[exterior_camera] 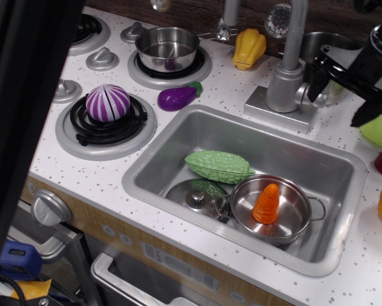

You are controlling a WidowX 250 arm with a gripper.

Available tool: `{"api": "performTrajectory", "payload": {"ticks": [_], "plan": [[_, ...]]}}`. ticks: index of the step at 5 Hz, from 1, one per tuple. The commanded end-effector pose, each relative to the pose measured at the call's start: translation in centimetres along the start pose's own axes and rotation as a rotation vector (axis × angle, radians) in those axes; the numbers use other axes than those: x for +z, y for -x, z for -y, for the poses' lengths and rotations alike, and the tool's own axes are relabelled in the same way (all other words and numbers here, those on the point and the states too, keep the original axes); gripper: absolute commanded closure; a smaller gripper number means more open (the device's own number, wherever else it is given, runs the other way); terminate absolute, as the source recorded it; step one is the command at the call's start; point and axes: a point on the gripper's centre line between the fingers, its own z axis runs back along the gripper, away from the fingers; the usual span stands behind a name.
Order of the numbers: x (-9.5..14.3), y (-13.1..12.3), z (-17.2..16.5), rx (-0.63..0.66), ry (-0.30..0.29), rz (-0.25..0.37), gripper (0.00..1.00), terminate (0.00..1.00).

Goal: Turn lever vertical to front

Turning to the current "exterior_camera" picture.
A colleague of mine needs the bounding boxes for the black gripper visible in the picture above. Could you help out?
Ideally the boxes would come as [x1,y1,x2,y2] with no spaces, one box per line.
[307,45,382,128]

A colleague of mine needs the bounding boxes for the silver faucet lever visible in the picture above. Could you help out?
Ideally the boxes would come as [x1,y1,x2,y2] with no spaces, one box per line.
[294,82,328,108]

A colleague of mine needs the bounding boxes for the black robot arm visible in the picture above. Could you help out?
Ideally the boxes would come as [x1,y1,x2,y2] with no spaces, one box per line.
[304,1,382,128]

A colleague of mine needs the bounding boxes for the green plastic plate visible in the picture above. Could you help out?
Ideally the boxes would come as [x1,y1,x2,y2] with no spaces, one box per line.
[360,115,382,148]

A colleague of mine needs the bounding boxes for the silver toy faucet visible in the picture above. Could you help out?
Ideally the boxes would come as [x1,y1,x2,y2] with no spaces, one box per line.
[243,1,317,134]

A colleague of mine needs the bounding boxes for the steel cup behind faucet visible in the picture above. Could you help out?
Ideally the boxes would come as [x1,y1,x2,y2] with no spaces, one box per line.
[300,32,361,106]

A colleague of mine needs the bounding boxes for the hanging slotted spoon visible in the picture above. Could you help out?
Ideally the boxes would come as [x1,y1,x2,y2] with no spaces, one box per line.
[264,3,291,39]

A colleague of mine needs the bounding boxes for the yellow toy bell pepper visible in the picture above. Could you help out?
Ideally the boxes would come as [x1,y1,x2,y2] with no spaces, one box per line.
[232,28,267,71]

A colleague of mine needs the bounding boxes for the steel pot in sink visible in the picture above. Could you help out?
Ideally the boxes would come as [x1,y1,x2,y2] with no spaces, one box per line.
[220,174,327,247]

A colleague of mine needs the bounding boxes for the orange toy carrot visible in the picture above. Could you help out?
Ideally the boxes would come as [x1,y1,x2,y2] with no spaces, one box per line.
[252,184,279,224]

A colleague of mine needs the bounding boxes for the green toy bitter gourd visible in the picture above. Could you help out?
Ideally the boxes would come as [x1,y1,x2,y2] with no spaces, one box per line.
[184,150,255,184]

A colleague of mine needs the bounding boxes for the back right stove burner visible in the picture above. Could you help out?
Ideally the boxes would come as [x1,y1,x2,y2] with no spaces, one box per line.
[127,47,212,90]

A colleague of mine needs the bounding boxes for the stove burner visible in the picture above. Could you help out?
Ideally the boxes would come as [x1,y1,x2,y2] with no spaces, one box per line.
[55,94,156,161]
[127,47,212,90]
[68,13,110,56]

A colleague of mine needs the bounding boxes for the purple toy eggplant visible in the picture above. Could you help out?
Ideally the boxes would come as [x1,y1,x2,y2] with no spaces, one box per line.
[157,82,203,112]

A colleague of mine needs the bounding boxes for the steel pot lid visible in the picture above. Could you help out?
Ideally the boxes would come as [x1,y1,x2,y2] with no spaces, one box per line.
[166,178,231,223]

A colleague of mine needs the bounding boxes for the steel pot on burner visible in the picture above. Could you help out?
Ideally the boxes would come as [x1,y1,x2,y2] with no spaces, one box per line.
[135,27,200,72]

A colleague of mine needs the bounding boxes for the metal sink basin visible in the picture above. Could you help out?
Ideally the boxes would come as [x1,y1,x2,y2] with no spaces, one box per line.
[122,105,367,277]

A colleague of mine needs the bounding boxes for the hanging metal spoon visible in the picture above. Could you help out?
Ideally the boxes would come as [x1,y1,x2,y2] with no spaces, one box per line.
[150,0,172,13]

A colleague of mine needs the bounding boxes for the silver stove knob top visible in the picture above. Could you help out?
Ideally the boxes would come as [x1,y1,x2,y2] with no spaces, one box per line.
[120,22,146,44]

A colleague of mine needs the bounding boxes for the silver stove knob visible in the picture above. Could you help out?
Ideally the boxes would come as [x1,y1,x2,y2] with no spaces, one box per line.
[120,22,146,44]
[85,47,119,71]
[52,78,82,104]

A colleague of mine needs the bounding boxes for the purple white toy onion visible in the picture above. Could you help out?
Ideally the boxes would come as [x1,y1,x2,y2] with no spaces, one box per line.
[85,84,131,122]

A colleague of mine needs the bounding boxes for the silver stove knob middle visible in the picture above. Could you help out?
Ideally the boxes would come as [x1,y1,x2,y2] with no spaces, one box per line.
[85,47,119,71]

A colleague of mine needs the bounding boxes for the back left stove burner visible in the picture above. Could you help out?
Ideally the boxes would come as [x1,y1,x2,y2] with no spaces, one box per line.
[68,13,110,56]

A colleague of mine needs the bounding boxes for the front right stove burner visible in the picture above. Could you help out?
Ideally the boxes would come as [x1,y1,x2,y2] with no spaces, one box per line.
[55,94,156,161]

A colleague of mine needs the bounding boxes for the silver stove knob lower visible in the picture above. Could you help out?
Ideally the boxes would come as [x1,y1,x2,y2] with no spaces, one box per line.
[52,78,82,104]

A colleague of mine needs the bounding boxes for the silver oven dial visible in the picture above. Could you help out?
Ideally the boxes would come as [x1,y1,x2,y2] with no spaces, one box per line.
[31,189,73,227]

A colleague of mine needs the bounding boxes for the blue clamp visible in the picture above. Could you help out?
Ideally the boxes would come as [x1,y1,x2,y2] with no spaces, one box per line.
[0,240,43,281]

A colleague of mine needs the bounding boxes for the yellow cloth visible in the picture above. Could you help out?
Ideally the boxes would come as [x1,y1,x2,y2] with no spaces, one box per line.
[15,279,52,301]

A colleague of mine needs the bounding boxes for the silver oven door handle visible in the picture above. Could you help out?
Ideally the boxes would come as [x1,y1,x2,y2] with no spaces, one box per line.
[91,252,215,305]

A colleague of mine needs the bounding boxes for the black foreground post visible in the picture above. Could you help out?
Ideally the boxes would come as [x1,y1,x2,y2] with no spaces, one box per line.
[0,1,85,255]

